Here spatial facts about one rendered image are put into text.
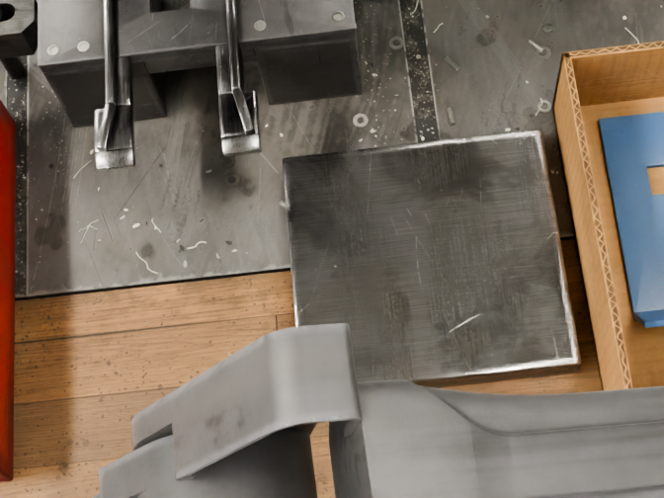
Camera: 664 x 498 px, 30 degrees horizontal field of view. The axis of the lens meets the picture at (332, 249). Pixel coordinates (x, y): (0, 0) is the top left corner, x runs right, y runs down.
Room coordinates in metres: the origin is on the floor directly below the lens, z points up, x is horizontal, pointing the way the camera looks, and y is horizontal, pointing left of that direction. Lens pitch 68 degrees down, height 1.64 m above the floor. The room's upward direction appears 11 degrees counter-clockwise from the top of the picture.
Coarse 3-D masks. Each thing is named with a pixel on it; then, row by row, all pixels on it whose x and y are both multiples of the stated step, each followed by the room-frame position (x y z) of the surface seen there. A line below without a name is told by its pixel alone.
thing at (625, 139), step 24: (600, 120) 0.35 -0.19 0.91; (624, 120) 0.35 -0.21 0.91; (648, 120) 0.35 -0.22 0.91; (624, 144) 0.33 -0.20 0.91; (648, 144) 0.33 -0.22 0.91; (624, 168) 0.32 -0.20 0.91; (624, 192) 0.30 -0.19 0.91; (648, 192) 0.30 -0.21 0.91; (624, 216) 0.28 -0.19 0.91; (648, 216) 0.28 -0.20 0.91; (624, 240) 0.27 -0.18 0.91; (648, 240) 0.27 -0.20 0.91; (624, 264) 0.25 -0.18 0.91; (648, 264) 0.25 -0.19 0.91; (648, 288) 0.23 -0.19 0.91; (648, 312) 0.22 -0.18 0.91
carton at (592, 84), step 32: (576, 64) 0.37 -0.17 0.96; (608, 64) 0.37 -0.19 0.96; (640, 64) 0.37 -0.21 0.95; (576, 96) 0.34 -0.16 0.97; (608, 96) 0.37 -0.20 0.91; (640, 96) 0.37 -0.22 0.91; (576, 128) 0.32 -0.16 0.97; (576, 160) 0.31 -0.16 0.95; (576, 192) 0.30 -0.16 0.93; (608, 192) 0.30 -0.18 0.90; (576, 224) 0.28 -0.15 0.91; (608, 224) 0.28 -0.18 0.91; (608, 256) 0.24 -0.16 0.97; (608, 288) 0.22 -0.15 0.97; (608, 320) 0.20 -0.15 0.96; (608, 352) 0.19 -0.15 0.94; (640, 352) 0.20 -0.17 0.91; (608, 384) 0.18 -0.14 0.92; (640, 384) 0.18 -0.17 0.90
